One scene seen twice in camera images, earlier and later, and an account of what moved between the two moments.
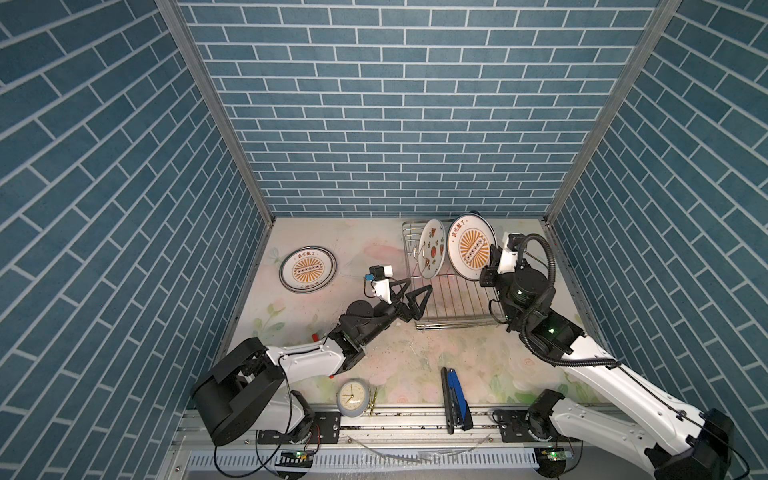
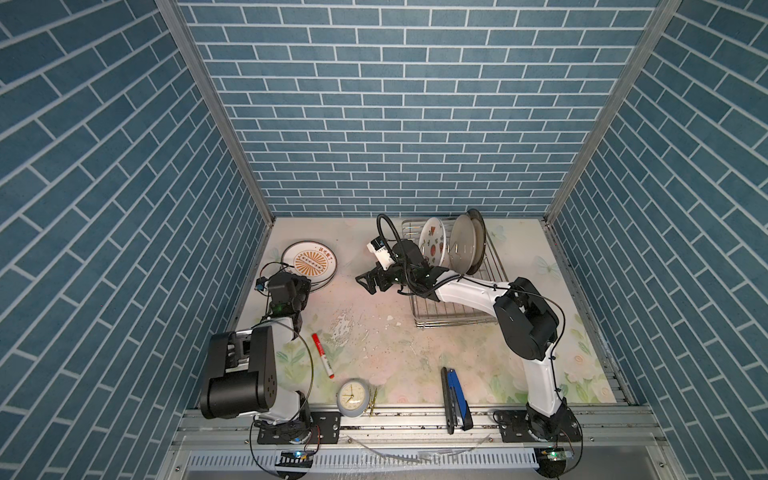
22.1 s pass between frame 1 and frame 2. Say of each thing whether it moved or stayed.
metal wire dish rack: stayed
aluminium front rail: stayed
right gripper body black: moved
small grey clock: stayed
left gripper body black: moved
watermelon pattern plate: stayed
